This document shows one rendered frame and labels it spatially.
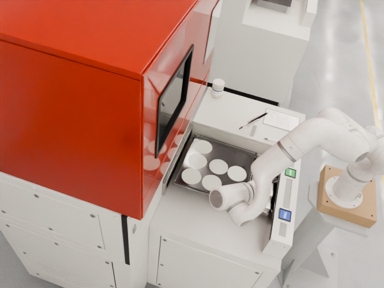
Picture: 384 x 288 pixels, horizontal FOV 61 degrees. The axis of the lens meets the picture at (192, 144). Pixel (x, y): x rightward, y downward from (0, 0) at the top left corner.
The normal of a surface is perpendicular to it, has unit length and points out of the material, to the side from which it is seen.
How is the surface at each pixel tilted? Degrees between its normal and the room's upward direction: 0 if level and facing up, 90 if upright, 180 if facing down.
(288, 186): 0
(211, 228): 0
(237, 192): 27
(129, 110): 90
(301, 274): 0
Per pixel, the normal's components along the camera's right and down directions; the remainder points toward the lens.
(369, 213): 0.07, -0.64
